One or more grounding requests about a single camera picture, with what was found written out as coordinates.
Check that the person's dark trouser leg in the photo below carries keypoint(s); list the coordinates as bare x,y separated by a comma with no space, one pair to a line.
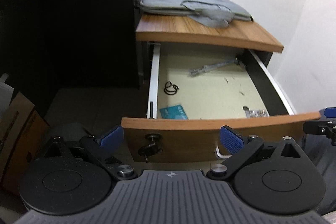
326,174

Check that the grey laptop bag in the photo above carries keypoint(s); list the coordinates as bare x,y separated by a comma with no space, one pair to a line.
168,1

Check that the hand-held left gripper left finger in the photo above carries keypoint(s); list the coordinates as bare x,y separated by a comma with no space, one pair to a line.
111,137

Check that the black key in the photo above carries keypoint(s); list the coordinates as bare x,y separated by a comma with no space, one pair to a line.
149,149

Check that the brown cardboard box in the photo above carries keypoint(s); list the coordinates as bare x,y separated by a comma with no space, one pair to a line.
18,140

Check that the teal card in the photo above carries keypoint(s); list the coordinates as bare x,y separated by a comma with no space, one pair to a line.
174,111

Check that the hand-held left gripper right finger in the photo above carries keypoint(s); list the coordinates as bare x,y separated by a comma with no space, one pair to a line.
231,141

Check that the black rings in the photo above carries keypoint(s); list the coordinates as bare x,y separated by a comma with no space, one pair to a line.
170,88

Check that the clear plastic tool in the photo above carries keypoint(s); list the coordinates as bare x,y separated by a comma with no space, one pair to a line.
210,67

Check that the wooden drawer with lock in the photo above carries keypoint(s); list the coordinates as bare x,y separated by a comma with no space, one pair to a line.
189,134

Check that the clear blister pack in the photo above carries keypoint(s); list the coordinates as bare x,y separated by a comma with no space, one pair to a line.
256,113

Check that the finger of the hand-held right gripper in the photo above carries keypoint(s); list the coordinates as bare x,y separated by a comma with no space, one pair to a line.
329,112
319,127

